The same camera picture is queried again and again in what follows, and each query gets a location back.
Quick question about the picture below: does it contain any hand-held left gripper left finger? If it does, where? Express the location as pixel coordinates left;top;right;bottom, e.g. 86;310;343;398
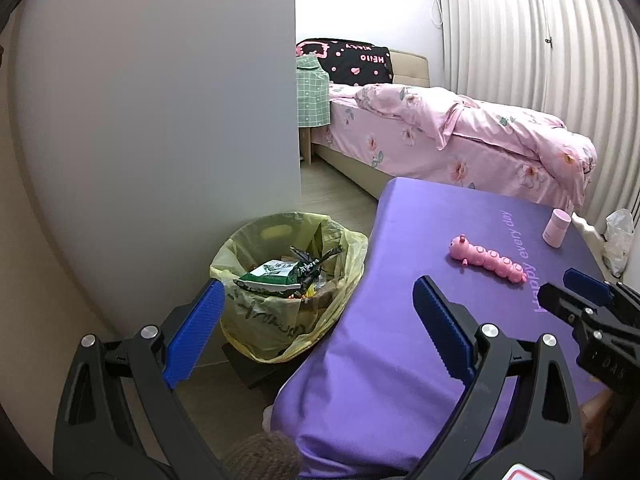
52;279;236;480

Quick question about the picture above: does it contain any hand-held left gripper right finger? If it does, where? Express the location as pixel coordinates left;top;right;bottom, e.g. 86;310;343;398
412;275;586;480

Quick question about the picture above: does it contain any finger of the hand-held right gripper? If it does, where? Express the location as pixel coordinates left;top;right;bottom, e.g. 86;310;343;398
537;282;601;330
563;268;626;311

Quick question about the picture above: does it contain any bin with yellow bag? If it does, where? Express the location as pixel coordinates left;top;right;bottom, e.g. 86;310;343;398
209;211;370;391

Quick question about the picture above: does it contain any green white snack packet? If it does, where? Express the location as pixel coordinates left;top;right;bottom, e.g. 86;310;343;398
235;259;302;294

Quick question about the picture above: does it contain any black wrapper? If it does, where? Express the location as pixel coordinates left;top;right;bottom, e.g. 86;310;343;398
289;244;347;287

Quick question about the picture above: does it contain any person's left hand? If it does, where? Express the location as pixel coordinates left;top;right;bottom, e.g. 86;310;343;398
222;432;303;480

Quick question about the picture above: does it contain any white plastic bag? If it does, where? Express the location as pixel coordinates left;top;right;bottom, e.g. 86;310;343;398
602;208;636;278

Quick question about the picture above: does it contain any small pink cup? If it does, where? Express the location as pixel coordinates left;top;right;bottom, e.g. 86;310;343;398
542;208;571;248

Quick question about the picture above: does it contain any purple table mat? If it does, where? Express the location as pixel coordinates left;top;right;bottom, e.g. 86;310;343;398
272;177;618;466

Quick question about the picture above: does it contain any pink caterpillar toy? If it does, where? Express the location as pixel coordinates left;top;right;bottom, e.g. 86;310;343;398
447;234;529;286

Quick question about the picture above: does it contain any pink floral duvet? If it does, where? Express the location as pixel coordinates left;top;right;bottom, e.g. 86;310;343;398
352;82;598;208

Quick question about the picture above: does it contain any bed with pink floral quilt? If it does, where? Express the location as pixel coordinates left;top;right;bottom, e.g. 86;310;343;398
327;95;576;211

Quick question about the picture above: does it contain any wooden bedside table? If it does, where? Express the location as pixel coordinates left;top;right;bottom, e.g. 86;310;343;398
299;125;316;165

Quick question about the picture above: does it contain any green checked cloth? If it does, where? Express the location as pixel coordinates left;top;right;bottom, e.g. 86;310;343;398
296;52;332;128

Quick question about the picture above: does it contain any white pleated curtain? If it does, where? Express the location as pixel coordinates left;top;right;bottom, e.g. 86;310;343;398
437;0;640;241

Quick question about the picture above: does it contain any black pillow pink print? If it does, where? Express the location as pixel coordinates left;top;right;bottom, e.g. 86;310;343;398
296;38;392;86

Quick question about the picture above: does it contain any beige bed frame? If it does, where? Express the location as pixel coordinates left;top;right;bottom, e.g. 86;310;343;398
312;49;431;201

